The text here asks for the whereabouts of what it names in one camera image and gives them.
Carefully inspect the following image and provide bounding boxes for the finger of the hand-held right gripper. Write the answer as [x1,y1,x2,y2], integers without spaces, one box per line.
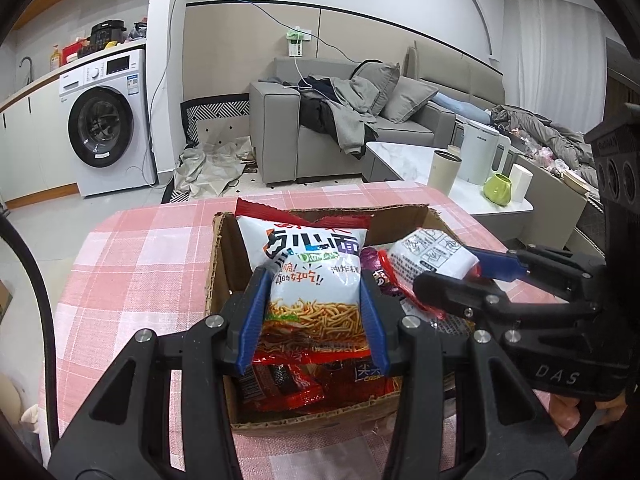
[469,245,608,295]
[413,270,601,347]

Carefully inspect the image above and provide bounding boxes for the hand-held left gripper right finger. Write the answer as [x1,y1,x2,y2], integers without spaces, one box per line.
[361,269,581,480]

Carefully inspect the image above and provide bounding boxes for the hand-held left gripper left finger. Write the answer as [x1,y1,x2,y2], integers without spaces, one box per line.
[47,266,274,480]

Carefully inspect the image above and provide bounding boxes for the white text-printed snack packet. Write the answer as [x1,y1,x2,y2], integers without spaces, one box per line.
[429,312,477,337]

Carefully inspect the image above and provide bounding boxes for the white red-edged snack packet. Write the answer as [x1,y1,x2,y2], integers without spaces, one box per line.
[377,227,482,322]

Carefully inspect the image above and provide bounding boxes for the cardboard box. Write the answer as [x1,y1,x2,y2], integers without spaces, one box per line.
[204,203,482,436]

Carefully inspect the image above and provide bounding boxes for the purple snack packet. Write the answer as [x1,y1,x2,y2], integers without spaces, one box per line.
[361,246,402,297]

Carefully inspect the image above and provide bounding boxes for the red blue-lettered snack packet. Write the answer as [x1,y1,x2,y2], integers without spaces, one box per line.
[320,357,402,399]

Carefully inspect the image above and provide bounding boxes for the white noodle snack packet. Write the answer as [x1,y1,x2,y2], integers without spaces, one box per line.
[236,214,371,362]

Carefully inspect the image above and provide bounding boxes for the dark red snack packet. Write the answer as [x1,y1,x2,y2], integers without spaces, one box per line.
[235,360,327,412]

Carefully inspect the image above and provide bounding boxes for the person's right hand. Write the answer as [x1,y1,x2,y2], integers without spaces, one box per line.
[547,389,628,436]

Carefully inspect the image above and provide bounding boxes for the green mug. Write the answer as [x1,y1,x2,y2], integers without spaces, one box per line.
[482,172,514,206]

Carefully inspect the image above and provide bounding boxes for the white cup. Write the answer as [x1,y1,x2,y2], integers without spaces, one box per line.
[507,163,535,205]

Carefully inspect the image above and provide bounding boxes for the beige tumbler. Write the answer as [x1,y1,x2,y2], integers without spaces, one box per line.
[427,150,464,194]

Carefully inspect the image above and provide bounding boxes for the white electric kettle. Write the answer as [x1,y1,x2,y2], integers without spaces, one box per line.
[457,122,512,187]

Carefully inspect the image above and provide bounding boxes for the pink checked tablecloth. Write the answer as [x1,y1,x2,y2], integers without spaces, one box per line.
[37,182,566,480]

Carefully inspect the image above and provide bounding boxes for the grey quilted coat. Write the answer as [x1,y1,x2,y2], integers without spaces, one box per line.
[490,104,601,172]

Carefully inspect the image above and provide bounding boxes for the white marble coffee table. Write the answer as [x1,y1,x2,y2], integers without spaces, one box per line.
[365,141,535,222]

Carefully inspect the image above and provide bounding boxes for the beige floor cloth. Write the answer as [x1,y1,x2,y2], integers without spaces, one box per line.
[172,137,256,202]

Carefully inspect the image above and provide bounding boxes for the light blue pillow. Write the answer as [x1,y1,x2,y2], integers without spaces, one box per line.
[432,91,494,124]

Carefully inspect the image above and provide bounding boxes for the grey sofa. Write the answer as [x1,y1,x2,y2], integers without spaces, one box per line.
[249,40,507,186]

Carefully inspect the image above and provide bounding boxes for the grey cushion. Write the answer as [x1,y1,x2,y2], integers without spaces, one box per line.
[352,61,401,114]
[382,76,440,124]

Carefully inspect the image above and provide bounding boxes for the grey jacket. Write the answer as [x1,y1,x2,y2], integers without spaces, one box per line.
[327,76,381,157]

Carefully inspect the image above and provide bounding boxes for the white washing machine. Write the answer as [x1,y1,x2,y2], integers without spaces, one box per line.
[57,49,157,198]

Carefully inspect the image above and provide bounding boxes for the black white patterned panel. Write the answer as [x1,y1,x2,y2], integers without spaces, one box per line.
[180,97,251,147]

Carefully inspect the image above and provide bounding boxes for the black clothes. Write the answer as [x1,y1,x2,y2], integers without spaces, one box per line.
[299,76,342,137]

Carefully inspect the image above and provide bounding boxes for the white curtain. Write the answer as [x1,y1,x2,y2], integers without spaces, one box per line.
[515,0,608,137]

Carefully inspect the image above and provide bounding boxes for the white power strip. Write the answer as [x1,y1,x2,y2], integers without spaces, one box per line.
[285,26,311,59]

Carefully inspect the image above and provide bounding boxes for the white kitchen counter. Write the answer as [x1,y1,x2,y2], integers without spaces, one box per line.
[0,67,81,209]

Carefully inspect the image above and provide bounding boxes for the black pressure cooker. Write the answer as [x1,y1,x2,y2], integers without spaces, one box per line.
[90,20,126,51]

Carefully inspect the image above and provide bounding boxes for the red box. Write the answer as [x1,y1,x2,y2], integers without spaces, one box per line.
[62,42,94,64]

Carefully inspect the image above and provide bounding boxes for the black cable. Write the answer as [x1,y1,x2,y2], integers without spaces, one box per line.
[0,212,63,467]

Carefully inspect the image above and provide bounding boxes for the white cable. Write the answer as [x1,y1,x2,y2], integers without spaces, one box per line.
[284,55,314,92]

